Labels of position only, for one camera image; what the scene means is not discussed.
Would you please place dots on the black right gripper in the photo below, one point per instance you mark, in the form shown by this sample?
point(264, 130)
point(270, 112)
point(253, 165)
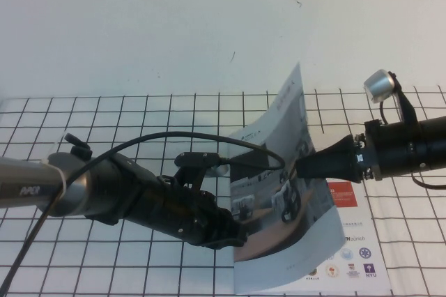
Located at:
point(386, 147)

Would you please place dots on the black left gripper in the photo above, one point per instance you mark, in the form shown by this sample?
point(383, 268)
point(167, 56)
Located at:
point(174, 206)

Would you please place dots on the AgileX robot brochure book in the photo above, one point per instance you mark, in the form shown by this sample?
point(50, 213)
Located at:
point(265, 241)

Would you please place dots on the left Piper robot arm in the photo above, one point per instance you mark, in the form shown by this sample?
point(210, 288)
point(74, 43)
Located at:
point(28, 185)

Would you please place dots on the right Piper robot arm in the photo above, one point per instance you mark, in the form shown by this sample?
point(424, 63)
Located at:
point(432, 143)

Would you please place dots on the white black-grid tablecloth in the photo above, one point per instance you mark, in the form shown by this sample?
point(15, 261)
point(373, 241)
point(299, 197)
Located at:
point(104, 119)

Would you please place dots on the white zip tie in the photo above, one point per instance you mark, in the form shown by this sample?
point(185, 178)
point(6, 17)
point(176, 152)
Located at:
point(61, 176)

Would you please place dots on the black left camera bracket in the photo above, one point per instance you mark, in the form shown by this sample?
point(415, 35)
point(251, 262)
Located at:
point(190, 176)

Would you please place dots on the black camera bracket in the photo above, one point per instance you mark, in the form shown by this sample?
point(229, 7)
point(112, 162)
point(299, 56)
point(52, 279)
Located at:
point(190, 176)
point(406, 108)

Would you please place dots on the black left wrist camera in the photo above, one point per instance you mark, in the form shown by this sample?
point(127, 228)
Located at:
point(195, 158)

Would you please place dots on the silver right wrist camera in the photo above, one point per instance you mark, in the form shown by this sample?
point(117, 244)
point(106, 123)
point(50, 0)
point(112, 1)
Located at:
point(380, 86)

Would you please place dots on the black right camera bracket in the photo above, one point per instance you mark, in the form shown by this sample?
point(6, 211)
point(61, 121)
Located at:
point(406, 108)

